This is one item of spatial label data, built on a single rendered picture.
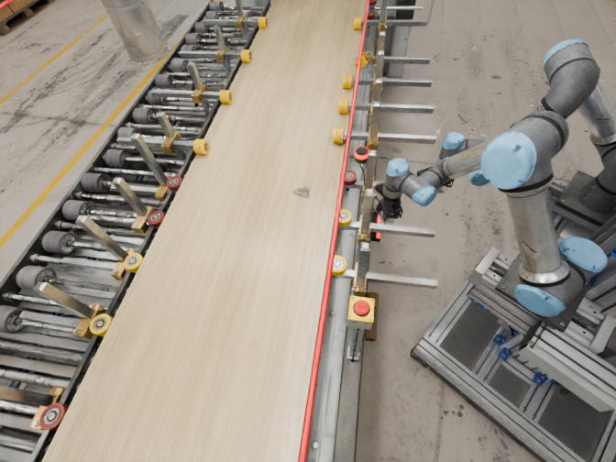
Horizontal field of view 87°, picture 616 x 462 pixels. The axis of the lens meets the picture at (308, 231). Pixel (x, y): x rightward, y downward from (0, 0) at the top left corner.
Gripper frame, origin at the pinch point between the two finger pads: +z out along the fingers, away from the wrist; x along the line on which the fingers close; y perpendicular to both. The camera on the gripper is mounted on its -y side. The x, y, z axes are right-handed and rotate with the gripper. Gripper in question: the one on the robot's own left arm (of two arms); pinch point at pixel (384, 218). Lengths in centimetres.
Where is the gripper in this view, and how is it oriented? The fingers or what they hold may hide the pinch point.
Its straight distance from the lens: 148.7
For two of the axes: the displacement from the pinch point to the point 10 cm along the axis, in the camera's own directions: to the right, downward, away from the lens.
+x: 9.8, -1.9, 0.5
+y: 1.8, 8.1, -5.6
